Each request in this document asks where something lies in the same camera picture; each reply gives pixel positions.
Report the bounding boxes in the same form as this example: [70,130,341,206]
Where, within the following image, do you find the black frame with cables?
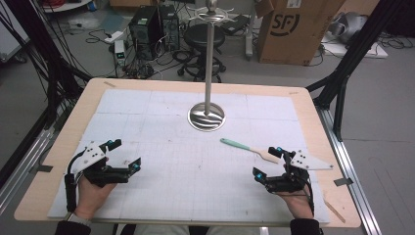
[2,0,93,131]

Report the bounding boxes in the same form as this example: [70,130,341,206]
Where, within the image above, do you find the black frame struts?
[305,0,415,143]

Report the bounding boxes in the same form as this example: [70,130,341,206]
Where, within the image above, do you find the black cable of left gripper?
[64,151,88,213]

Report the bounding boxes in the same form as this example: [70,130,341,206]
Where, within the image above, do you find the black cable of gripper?
[64,151,88,213]
[302,177,317,217]

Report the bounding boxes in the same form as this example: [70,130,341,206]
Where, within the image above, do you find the white flat board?
[320,31,390,60]

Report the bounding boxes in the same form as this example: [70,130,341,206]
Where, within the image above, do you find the grey tape piece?
[333,176,354,188]

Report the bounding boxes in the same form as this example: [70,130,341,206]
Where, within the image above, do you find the aluminium rail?
[315,107,384,235]
[0,125,57,214]

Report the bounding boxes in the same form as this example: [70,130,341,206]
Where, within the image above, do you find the thin wooden stick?
[322,198,347,225]

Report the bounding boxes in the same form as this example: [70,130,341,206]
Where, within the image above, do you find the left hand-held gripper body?
[69,140,132,189]

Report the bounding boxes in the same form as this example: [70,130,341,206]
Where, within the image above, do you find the metal utensil stand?
[187,0,237,133]

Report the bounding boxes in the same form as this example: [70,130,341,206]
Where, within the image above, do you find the person's right hand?
[276,163,315,220]

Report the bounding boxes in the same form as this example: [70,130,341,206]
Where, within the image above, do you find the white stand leg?
[244,0,262,62]

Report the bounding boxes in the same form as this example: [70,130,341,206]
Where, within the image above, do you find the large cardboard box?
[254,0,347,67]

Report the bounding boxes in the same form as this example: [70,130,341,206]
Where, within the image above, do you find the white grid mat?
[47,88,331,225]

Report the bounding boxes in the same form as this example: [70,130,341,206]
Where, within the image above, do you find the white power strip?
[104,30,125,45]

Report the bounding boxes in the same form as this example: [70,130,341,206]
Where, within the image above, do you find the black computer tower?
[128,4,164,62]
[158,4,181,52]

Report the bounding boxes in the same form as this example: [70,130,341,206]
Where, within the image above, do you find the black round stool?
[176,23,228,83]

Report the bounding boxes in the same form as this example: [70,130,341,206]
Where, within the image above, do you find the grey bag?
[327,11,369,44]

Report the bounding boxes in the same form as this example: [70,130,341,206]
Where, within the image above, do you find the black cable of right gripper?
[302,177,317,217]

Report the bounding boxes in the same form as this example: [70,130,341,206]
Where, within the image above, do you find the green-handled wooden spatula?
[219,137,282,165]

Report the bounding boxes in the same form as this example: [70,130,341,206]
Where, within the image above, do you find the person's left hand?
[75,158,117,220]

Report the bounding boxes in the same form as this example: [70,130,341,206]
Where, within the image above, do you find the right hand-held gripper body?
[263,149,335,194]

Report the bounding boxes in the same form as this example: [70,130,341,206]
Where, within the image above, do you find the white device with green display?
[114,39,127,68]

